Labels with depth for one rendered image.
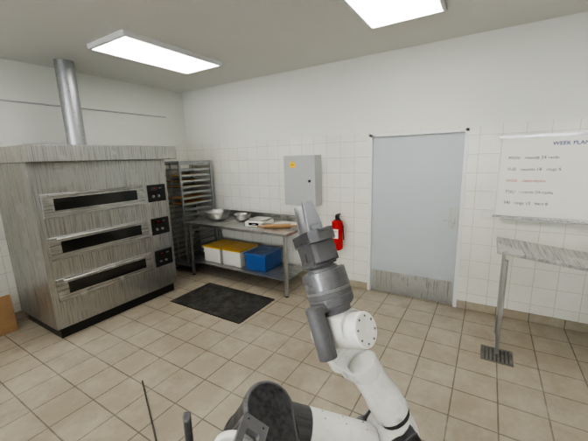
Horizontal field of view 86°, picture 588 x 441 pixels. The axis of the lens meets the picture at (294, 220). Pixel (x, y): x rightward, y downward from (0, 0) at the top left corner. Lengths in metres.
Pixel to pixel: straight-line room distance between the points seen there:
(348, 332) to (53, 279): 3.70
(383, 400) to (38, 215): 3.64
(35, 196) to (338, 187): 3.35
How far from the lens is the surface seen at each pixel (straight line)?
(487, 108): 3.99
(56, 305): 4.16
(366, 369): 0.67
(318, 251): 0.59
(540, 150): 3.97
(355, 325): 0.59
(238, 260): 4.76
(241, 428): 0.46
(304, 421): 0.69
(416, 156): 4.06
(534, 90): 4.02
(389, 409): 0.72
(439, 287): 4.33
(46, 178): 3.95
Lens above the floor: 1.82
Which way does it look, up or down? 11 degrees down
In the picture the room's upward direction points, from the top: 2 degrees counter-clockwise
